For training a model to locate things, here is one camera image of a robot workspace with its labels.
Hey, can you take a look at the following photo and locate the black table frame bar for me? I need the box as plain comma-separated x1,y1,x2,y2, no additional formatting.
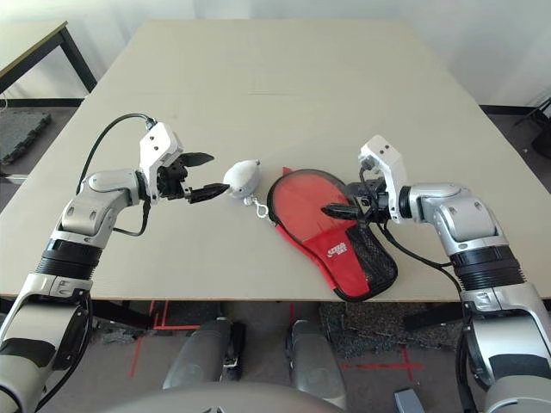
404,307,466,332

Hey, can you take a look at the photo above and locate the white plush keychain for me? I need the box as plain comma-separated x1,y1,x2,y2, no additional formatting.
222,158,270,219

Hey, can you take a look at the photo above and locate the black-framed side table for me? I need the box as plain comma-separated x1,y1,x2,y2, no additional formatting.
0,20,98,108

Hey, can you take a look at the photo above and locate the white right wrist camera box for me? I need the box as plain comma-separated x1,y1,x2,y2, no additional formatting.
359,134,408,225

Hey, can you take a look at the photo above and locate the dark foam floor tile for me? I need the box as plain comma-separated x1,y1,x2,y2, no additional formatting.
0,111,53,167

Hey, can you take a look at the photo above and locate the grey robot left leg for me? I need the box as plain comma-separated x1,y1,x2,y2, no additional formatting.
162,317,246,391

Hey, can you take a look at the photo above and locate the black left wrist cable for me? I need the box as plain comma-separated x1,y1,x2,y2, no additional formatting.
76,113,156,237

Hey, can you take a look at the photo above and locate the black chair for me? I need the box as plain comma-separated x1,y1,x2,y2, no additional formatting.
514,96,551,160

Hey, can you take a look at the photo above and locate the red black paddle case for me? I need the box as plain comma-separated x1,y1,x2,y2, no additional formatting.
266,166,398,303

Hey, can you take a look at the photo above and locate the grey robot leg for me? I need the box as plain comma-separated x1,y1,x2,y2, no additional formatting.
286,320,348,410
162,317,246,391

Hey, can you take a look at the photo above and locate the speckled grey floor mat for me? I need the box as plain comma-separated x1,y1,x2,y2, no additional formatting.
101,326,139,345
320,303,464,358

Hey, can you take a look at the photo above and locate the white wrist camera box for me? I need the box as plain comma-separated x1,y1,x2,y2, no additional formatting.
138,121,184,206
359,134,408,225

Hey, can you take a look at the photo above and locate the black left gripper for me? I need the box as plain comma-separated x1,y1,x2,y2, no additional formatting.
156,151,231,204

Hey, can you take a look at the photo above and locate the red tape cross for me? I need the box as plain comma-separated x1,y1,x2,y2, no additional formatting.
339,343,425,382

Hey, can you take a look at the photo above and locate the grey robot torso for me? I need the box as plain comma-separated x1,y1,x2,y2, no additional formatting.
98,382,341,413

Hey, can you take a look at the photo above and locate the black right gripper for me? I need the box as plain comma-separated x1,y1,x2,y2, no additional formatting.
321,179,391,225

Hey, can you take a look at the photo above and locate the red ping-pong paddle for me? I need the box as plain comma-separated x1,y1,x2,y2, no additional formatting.
273,170,350,244

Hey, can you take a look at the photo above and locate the small grey box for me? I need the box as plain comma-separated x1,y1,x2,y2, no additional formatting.
393,388,427,413

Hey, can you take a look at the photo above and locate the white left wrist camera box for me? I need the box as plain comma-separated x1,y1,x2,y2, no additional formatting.
138,121,184,206

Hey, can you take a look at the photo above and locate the grey robot right leg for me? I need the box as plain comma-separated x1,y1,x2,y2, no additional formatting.
286,320,348,410

